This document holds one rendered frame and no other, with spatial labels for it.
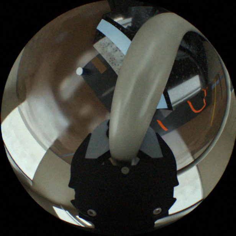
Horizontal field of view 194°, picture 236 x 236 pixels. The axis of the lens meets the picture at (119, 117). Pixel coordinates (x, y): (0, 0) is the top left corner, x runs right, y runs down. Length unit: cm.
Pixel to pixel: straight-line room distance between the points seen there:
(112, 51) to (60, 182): 663
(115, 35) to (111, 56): 7
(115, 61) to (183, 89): 20
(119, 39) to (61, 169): 649
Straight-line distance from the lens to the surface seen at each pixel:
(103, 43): 24
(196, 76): 26
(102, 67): 98
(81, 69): 98
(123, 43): 20
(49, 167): 627
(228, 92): 40
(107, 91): 98
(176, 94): 20
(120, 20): 22
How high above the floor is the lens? 96
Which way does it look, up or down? 58 degrees down
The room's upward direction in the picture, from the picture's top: 171 degrees counter-clockwise
